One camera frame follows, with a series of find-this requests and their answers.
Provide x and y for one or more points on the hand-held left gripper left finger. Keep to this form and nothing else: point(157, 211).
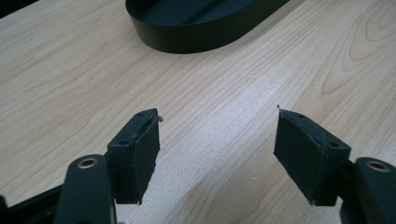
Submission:
point(135, 161)

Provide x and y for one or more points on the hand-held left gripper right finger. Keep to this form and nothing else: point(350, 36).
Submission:
point(306, 155)

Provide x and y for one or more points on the black oval tray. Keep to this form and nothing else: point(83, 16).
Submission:
point(199, 29)

